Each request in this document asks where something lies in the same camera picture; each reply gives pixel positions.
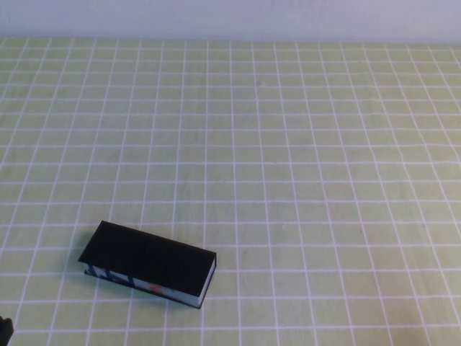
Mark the green white-grid tablecloth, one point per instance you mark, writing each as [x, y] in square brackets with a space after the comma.
[252, 144]

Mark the black glasses case blue print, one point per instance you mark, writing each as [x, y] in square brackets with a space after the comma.
[144, 259]

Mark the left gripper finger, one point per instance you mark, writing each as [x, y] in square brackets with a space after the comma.
[5, 327]

